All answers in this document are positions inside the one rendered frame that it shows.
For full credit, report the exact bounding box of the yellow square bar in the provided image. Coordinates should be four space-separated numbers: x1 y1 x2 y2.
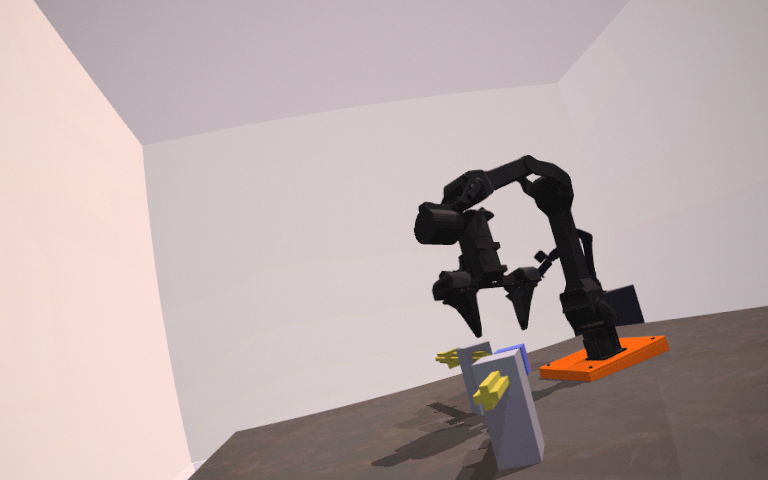
435 341 493 416

